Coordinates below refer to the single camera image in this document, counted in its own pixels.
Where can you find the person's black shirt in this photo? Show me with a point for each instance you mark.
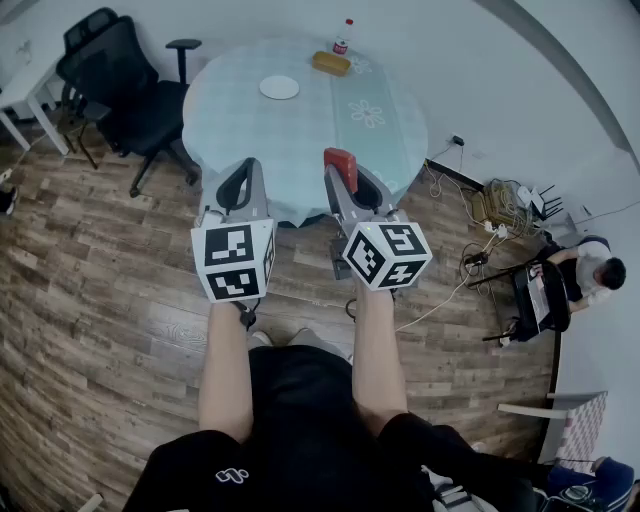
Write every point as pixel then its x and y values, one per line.
pixel 310 440

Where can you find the black wall plug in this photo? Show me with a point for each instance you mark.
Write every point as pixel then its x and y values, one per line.
pixel 457 140

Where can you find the clear bottle with red cap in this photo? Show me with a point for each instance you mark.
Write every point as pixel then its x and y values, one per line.
pixel 343 37

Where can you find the patterned pink panel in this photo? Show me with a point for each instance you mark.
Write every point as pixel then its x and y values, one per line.
pixel 582 430

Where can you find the white power strip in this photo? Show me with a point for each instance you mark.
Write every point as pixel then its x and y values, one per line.
pixel 495 230

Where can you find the person's right forearm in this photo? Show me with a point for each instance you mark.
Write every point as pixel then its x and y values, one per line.
pixel 379 360

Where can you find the white round plate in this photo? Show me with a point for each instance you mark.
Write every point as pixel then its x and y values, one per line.
pixel 279 87

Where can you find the blue bag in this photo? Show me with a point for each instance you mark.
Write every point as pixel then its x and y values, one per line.
pixel 595 482

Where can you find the red piece of meat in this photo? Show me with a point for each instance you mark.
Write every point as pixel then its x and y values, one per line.
pixel 341 162

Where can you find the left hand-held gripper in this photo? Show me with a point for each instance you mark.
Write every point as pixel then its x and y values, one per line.
pixel 232 260

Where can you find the person's left forearm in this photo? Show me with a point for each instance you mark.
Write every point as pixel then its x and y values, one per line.
pixel 225 370

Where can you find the round table with pale tablecloth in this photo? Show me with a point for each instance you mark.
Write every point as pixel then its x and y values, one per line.
pixel 280 125

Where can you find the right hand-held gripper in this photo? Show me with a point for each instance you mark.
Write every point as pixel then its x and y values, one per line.
pixel 387 255

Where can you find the wooden chair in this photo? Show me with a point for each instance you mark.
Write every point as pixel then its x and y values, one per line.
pixel 80 125

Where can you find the black laptop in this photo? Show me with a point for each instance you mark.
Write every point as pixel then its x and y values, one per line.
pixel 537 297

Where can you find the person's light shoe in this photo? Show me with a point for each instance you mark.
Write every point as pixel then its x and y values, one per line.
pixel 261 339

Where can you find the black office chair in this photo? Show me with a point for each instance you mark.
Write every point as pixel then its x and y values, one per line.
pixel 125 95

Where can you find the black folding stand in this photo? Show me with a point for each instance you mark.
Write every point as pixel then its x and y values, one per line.
pixel 505 305

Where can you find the black router with antennas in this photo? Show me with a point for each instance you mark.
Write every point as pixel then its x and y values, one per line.
pixel 542 202

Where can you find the white desk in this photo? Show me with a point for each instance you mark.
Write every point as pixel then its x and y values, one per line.
pixel 25 82

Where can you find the black shoe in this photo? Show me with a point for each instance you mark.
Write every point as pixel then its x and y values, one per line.
pixel 7 200

